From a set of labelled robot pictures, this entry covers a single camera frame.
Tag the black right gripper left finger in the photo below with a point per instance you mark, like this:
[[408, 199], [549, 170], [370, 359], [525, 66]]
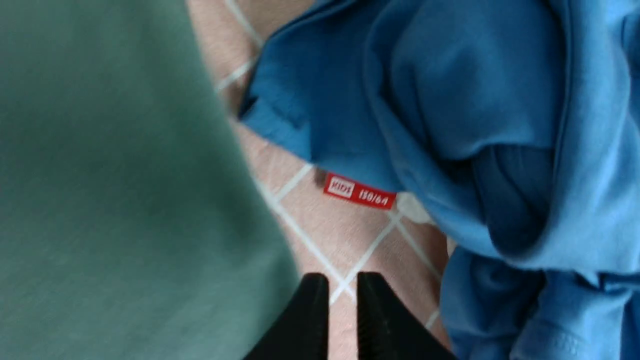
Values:
[[301, 332]]

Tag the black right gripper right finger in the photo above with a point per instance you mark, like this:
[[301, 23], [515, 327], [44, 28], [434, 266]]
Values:
[[387, 330]]

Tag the green long-sleeved shirt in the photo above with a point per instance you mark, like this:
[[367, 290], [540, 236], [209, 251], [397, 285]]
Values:
[[131, 228]]

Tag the pink checkered table cloth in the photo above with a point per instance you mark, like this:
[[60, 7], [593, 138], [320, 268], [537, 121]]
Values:
[[326, 234]]

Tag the white crumpled garment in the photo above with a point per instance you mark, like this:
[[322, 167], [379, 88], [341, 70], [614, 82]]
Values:
[[410, 207]]

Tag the blue crumpled garment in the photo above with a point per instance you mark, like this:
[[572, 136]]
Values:
[[516, 125]]

